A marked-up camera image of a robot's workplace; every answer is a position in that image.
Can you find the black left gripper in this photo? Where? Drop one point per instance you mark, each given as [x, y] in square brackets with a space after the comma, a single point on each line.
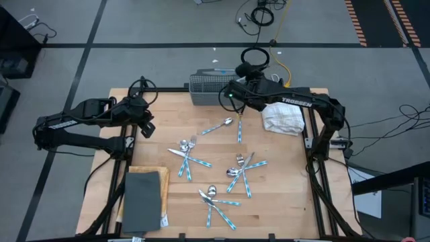
[141, 111]

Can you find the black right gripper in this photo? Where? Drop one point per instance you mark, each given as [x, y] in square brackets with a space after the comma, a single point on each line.
[242, 94]

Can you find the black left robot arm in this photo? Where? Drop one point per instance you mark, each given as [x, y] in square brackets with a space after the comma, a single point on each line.
[84, 140]

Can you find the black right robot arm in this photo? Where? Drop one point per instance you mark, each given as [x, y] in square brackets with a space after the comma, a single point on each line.
[295, 101]

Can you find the grey mesh cutlery basket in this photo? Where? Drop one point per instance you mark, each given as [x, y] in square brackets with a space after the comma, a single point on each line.
[205, 89]

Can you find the white folded towel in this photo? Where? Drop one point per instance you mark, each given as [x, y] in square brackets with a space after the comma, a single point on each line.
[282, 119]

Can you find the folded yellow cloth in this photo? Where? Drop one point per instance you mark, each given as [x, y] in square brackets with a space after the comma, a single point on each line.
[164, 181]

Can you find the dark grey cloth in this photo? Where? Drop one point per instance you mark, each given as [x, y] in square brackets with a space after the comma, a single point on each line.
[141, 201]

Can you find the white label tag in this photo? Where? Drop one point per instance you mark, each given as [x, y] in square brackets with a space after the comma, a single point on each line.
[164, 222]

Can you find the black floor box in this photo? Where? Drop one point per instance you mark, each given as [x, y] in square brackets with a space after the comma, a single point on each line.
[8, 107]

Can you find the white paper sheet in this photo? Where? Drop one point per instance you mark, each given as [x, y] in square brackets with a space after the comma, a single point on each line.
[367, 205]

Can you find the black cabinet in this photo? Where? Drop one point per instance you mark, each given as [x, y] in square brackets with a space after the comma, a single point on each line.
[13, 40]

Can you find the black desk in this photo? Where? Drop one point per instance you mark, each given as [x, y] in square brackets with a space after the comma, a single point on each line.
[386, 183]

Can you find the dark computer case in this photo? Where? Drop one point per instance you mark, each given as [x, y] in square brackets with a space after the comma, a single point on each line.
[421, 215]

